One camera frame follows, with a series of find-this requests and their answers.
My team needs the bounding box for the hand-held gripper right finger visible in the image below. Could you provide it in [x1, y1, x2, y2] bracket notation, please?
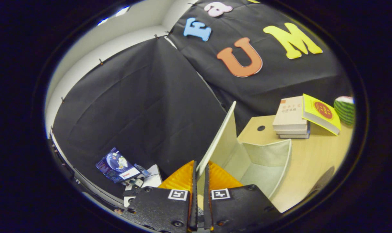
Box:
[203, 161, 282, 232]

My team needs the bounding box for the brown fuzzy shoe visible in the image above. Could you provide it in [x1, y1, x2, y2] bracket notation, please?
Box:
[308, 166, 335, 198]

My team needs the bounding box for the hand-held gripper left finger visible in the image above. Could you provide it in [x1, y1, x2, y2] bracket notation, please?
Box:
[123, 160, 198, 233]

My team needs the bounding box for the blue printed carton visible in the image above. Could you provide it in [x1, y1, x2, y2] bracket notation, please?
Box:
[96, 148, 151, 184]

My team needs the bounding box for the black backdrop cloth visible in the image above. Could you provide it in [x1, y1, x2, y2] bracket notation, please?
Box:
[50, 0, 353, 201]

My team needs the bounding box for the beige paperback book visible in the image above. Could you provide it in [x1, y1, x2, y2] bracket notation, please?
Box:
[273, 96, 308, 131]

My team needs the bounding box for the white paperback book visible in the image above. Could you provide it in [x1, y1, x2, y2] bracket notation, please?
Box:
[276, 129, 308, 136]

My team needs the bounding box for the yellow book with red circle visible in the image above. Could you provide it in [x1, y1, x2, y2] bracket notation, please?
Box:
[302, 94, 341, 136]

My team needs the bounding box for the watermelon slice plush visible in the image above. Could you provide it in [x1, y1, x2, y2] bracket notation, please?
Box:
[333, 96, 356, 126]

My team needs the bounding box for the blue cover paperback book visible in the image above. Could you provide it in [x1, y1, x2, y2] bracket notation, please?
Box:
[279, 133, 310, 139]

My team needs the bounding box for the pale green fabric storage box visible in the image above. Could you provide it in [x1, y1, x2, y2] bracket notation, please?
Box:
[196, 101, 293, 207]

